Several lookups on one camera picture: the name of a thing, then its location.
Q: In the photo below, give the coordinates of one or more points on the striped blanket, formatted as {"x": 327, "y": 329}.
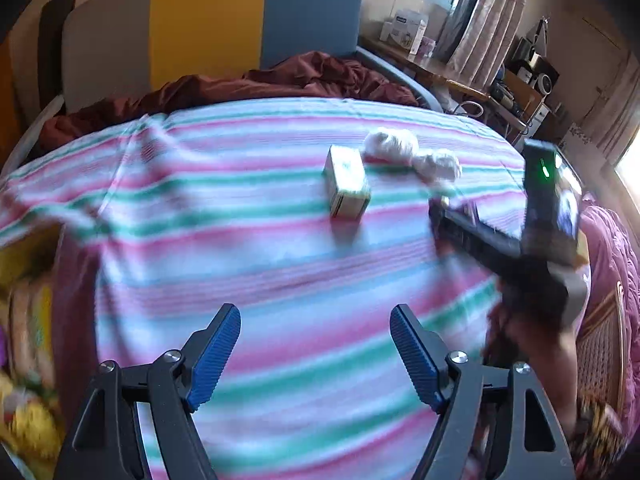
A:
{"x": 300, "y": 270}

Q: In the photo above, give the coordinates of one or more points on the wicker chair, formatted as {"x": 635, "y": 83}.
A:
{"x": 602, "y": 360}

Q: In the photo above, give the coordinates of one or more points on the green and white box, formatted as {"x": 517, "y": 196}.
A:
{"x": 347, "y": 185}

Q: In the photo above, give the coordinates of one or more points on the person's right forearm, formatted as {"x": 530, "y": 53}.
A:
{"x": 555, "y": 390}

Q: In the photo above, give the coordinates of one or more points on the pink package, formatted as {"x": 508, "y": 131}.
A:
{"x": 427, "y": 47}

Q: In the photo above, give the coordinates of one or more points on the shelf with appliances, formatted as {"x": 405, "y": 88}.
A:
{"x": 525, "y": 85}

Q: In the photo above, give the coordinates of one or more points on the white carton box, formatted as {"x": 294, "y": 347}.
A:
{"x": 404, "y": 32}

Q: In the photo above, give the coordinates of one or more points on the person's right hand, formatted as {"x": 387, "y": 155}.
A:
{"x": 530, "y": 337}

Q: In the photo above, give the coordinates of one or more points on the maroon blanket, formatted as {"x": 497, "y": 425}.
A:
{"x": 310, "y": 75}

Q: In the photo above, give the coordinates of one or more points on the pink quilt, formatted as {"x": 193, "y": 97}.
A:
{"x": 612, "y": 260}

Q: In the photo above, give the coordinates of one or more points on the wooden desk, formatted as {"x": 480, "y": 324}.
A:
{"x": 440, "y": 74}

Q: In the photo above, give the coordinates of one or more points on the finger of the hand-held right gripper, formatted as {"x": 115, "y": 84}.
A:
{"x": 470, "y": 232}

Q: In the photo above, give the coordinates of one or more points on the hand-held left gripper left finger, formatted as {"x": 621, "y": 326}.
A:
{"x": 215, "y": 355}

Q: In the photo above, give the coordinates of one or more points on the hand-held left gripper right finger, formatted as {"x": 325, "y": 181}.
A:
{"x": 415, "y": 355}

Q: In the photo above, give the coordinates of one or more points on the grey yellow blue headboard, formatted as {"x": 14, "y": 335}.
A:
{"x": 200, "y": 20}

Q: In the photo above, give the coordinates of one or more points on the white plastic-wrapped bun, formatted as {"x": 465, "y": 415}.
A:
{"x": 390, "y": 142}
{"x": 440, "y": 166}

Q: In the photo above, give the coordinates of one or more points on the yellow label cracker packet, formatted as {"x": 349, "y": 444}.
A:
{"x": 45, "y": 320}

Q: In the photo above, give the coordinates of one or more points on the patterned curtain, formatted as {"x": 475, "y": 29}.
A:
{"x": 490, "y": 25}

